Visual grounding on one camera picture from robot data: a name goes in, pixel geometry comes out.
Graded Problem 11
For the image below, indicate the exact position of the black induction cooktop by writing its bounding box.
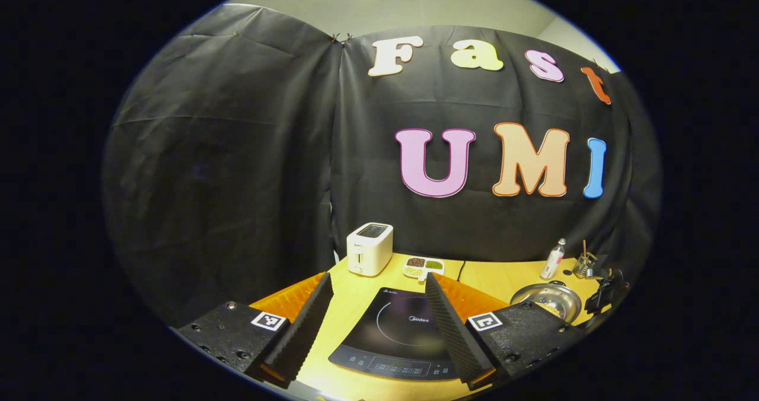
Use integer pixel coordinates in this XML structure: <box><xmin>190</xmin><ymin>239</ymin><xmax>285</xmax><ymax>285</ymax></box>
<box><xmin>328</xmin><ymin>287</ymin><xmax>475</xmax><ymax>382</ymax></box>

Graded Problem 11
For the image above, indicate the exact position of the white toaster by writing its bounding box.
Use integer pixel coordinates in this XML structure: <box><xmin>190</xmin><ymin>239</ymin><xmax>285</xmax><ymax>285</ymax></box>
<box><xmin>346</xmin><ymin>222</ymin><xmax>394</xmax><ymax>278</ymax></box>

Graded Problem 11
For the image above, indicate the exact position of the white divided dish with beans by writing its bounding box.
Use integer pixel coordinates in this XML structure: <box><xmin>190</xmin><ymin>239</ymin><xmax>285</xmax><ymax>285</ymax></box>
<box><xmin>403</xmin><ymin>256</ymin><xmax>445</xmax><ymax>282</ymax></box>

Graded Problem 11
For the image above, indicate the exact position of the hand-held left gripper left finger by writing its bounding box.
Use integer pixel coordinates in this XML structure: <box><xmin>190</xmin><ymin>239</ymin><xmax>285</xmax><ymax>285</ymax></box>
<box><xmin>178</xmin><ymin>272</ymin><xmax>334</xmax><ymax>390</ymax></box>

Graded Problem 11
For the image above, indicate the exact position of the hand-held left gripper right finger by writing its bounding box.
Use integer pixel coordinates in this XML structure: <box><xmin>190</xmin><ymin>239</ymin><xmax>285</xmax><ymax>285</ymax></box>
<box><xmin>425</xmin><ymin>272</ymin><xmax>585</xmax><ymax>391</ymax></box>

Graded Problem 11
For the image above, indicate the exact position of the clear bottle with pink label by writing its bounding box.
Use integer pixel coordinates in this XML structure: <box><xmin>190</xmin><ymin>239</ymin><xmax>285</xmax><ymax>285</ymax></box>
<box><xmin>540</xmin><ymin>238</ymin><xmax>566</xmax><ymax>281</ymax></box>

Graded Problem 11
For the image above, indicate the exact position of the wire mesh holder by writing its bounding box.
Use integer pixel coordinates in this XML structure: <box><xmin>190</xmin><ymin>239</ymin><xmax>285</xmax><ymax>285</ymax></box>
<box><xmin>573</xmin><ymin>253</ymin><xmax>597</xmax><ymax>279</ymax></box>

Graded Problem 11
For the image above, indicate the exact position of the black backdrop cloth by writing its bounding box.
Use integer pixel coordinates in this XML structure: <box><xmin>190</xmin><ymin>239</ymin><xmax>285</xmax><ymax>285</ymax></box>
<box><xmin>102</xmin><ymin>2</ymin><xmax>662</xmax><ymax>330</ymax></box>

